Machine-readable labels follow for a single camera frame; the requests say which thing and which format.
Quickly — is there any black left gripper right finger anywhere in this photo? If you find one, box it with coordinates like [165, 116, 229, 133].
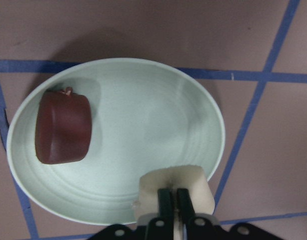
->
[176, 188, 214, 240]

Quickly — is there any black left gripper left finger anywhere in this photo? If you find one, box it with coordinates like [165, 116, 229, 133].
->
[145, 188, 174, 240]

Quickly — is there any white bun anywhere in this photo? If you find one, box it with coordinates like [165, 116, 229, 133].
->
[133, 165, 215, 227]

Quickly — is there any light green round plate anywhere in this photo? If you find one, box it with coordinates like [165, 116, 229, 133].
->
[6, 58, 226, 225]

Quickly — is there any brown bun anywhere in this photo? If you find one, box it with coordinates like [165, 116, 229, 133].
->
[35, 87, 92, 165]

